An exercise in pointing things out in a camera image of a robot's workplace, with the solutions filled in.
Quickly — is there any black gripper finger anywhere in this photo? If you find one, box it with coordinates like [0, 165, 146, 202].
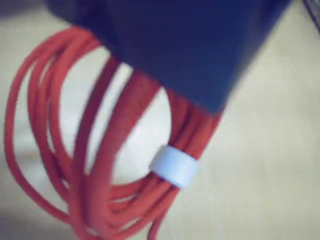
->
[44, 0, 293, 118]

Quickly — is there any red charging cable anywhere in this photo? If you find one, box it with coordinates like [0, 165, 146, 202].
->
[3, 26, 226, 240]

